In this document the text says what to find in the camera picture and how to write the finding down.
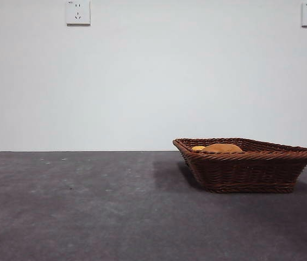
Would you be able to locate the brown wicker basket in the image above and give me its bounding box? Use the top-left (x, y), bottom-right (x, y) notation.
top-left (172, 138), bottom-right (307, 194)

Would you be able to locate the brown potato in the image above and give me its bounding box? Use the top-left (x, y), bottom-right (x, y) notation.
top-left (201, 143), bottom-right (243, 153)

